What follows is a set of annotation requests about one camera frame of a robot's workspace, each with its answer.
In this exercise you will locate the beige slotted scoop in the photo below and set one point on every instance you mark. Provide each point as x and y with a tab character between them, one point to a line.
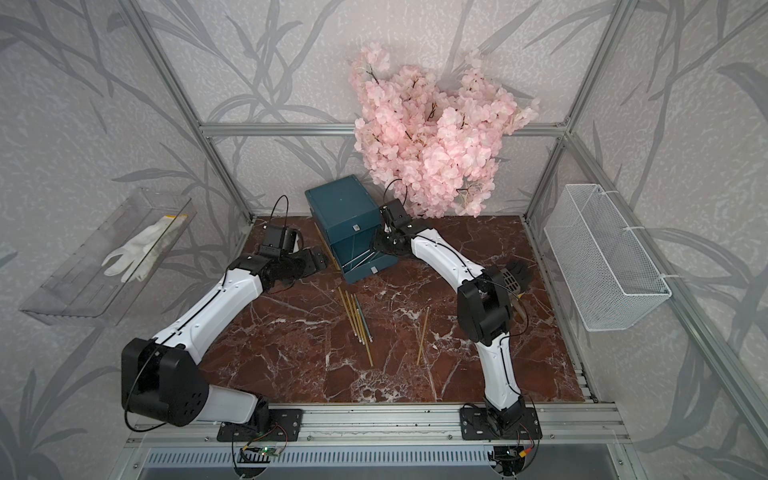
516	302

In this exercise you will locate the white wire mesh basket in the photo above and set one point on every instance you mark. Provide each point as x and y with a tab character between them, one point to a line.
610	276

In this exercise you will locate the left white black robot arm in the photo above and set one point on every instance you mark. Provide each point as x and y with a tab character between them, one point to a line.
160	376

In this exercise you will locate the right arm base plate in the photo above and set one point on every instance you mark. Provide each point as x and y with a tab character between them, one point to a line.
519	422

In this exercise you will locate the teal drawer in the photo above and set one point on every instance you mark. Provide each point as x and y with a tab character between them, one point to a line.
351	247

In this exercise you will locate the white glove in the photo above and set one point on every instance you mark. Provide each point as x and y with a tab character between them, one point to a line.
134	260

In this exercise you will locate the green pencil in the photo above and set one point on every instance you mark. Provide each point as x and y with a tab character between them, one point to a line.
359	258
367	259

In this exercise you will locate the pink blossom artificial tree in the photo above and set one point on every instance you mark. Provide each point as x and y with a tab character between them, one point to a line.
434	148

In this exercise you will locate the teal drawer cabinet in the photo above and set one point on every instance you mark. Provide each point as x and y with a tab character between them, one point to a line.
343	208

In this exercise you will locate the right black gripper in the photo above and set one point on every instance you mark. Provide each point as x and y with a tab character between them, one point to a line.
378	237

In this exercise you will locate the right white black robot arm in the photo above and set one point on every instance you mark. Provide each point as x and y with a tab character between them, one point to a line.
484	304

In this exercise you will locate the green pencil among yellows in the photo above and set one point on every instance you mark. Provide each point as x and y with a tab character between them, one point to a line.
363	320

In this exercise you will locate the yellow pencil right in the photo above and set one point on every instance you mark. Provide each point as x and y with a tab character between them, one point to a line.
423	333

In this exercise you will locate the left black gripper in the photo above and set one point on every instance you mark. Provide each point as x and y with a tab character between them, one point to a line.
311	266

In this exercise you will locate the left circuit board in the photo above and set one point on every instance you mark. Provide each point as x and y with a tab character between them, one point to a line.
251	454

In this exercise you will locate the aluminium front rail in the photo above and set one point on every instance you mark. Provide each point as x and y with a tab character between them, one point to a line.
445	424

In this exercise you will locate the clear plastic wall tray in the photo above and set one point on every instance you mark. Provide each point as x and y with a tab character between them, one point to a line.
97	285

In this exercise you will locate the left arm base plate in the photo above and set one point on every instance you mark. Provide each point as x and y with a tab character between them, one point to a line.
280	425

